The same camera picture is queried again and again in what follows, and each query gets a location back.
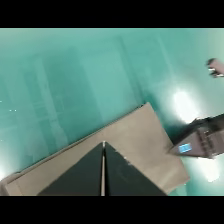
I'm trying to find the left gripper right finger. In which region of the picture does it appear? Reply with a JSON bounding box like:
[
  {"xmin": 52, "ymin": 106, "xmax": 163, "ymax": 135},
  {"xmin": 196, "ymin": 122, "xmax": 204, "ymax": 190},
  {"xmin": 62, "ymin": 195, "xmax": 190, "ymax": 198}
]
[{"xmin": 104, "ymin": 142, "xmax": 168, "ymax": 197}]

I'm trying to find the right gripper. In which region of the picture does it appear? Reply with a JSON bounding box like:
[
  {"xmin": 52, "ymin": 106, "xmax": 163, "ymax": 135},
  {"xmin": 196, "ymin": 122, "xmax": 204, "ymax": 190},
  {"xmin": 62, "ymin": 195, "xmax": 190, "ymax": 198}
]
[{"xmin": 167, "ymin": 112, "xmax": 224, "ymax": 160}]

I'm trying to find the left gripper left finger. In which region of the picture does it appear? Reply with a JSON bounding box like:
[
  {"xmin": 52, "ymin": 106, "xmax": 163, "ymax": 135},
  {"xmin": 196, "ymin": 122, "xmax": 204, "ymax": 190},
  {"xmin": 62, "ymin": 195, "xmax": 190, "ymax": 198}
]
[{"xmin": 37, "ymin": 142, "xmax": 104, "ymax": 197}]

